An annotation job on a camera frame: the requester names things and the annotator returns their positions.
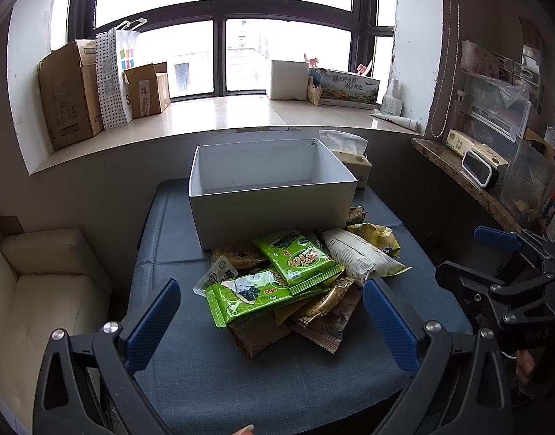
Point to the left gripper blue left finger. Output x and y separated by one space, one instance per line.
144 327

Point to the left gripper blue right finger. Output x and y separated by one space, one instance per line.
400 338

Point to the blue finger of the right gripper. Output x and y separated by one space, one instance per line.
492 238

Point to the brown long snack pack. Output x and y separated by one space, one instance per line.
327 331

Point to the white rice cracker bag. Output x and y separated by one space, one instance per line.
360 259

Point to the yellow green snack bag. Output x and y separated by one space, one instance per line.
381 237

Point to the green seaweed snack bag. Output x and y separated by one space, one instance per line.
298 260

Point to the silver dark snack bag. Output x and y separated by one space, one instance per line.
356 215

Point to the person's right hand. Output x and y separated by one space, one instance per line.
525 365

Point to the white digital clock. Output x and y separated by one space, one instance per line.
479 170

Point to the blue table cloth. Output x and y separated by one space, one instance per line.
208 380

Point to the small white sachet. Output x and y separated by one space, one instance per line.
221 270

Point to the beige carton on shelf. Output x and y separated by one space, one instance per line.
460 143

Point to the wooden side shelf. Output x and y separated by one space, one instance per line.
451 164

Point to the cream leather sofa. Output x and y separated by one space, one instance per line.
48 280

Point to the clear plastic drawer organizer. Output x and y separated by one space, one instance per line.
491 112

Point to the white tube on sill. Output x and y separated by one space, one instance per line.
407 123

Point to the white pump bottle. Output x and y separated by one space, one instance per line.
392 103

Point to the grey open storage box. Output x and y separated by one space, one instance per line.
242 191

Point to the tissue pack beige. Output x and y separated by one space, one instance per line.
350 149

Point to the printed landscape tissue box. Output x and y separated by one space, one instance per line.
348 90

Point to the small brown cardboard box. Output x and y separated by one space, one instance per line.
148 89

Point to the white box on sill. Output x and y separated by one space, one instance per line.
288 80

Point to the large brown cardboard box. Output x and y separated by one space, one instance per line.
69 92

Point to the white dotted paper bag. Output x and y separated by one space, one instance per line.
115 55

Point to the black window frame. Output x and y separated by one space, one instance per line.
222 47

